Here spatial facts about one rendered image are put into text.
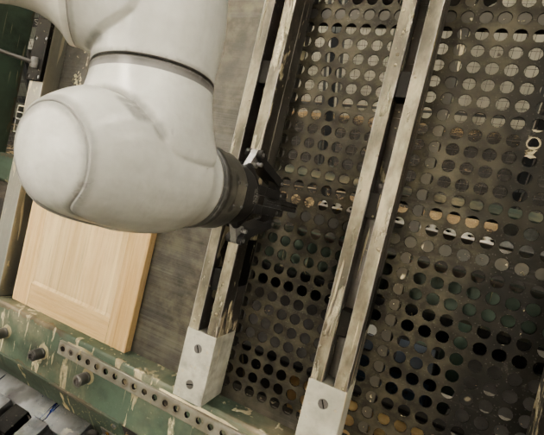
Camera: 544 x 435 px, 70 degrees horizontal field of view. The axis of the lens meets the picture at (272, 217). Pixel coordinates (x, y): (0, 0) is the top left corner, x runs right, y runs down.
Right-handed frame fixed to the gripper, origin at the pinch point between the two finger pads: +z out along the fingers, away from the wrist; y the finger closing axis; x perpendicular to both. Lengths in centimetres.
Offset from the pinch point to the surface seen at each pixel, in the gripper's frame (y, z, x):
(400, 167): 9.3, 0.8, -16.5
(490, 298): -6.4, 11.5, -33.3
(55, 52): 23, 6, 69
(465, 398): -63, 136, -51
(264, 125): 12.4, 0.8, 6.6
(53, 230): -19, 7, 58
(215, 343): -25.7, 0.9, 6.2
